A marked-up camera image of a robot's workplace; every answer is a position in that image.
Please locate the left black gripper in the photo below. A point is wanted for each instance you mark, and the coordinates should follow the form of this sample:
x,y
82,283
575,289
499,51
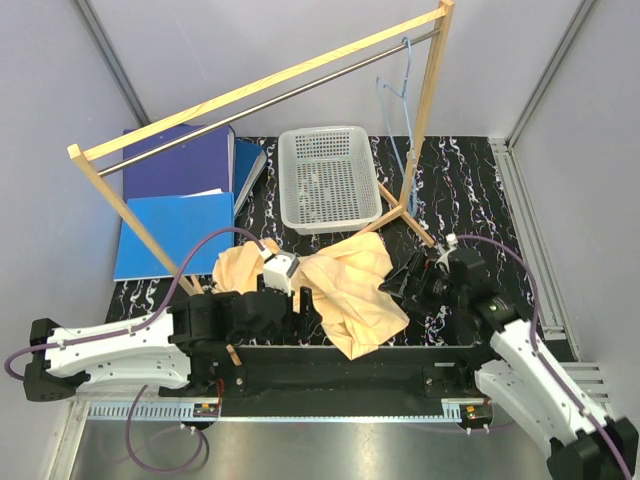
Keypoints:
x,y
302,324

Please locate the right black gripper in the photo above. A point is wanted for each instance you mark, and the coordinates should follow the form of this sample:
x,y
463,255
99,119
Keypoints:
x,y
423,268

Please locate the beige t shirt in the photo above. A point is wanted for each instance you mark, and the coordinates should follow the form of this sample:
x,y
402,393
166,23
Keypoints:
x,y
344,278

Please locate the light blue wire hanger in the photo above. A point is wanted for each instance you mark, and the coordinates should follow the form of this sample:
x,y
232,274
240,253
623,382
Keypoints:
x,y
402,95

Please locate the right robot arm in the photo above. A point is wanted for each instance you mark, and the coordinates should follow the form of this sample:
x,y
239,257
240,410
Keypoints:
x,y
514,367

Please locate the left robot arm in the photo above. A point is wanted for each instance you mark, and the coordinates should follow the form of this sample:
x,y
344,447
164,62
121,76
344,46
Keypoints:
x,y
59,359

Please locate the black marbled table mat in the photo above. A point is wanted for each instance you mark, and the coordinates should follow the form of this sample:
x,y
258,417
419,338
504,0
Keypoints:
x,y
460,190

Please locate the white plastic basket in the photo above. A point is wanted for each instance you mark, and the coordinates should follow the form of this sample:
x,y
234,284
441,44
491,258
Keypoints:
x,y
327,180

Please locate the blue folder with papers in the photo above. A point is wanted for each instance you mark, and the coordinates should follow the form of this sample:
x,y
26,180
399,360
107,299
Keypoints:
x,y
177,223

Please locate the blue upright binder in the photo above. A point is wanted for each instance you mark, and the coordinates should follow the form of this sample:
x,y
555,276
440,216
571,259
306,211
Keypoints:
x,y
250,160

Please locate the wooden clothes rack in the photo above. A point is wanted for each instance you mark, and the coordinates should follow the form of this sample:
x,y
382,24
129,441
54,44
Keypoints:
x,y
441,20

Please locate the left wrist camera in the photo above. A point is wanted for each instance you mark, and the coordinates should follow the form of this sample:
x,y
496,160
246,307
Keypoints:
x,y
279,269

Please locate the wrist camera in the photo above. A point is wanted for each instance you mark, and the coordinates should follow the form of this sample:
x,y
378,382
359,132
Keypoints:
x,y
279,269
444,251

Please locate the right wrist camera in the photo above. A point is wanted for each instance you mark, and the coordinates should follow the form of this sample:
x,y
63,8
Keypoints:
x,y
444,251

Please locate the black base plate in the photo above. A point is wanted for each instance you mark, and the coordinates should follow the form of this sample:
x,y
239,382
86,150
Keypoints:
x,y
249,371

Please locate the purple ring binder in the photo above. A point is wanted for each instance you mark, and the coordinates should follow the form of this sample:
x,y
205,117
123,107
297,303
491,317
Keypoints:
x,y
202,164

